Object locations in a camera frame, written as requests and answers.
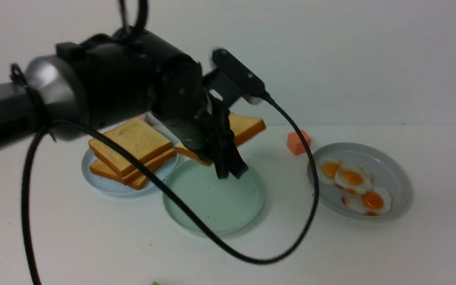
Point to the light blue bread plate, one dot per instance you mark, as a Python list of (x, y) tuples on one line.
[(116, 189)]

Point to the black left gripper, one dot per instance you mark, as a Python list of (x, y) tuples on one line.
[(197, 118)]

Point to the grey egg plate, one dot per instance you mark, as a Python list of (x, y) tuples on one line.
[(386, 173)]

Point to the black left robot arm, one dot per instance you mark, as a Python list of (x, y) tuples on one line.
[(101, 82)]

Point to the green center plate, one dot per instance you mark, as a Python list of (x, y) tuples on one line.
[(225, 206)]

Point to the orange cube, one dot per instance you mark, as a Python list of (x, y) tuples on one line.
[(295, 145)]

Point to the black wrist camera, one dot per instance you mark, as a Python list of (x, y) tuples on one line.
[(235, 79)]

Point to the fried egg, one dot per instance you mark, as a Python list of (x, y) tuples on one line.
[(373, 203), (326, 171), (354, 178)]

